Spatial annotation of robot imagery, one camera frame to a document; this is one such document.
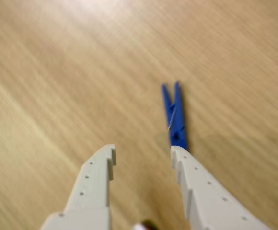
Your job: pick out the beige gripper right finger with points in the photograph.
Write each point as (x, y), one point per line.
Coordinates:
(211, 203)

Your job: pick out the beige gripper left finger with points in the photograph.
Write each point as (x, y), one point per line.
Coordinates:
(91, 198)

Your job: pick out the blue clothes peg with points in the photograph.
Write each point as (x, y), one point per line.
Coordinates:
(178, 119)

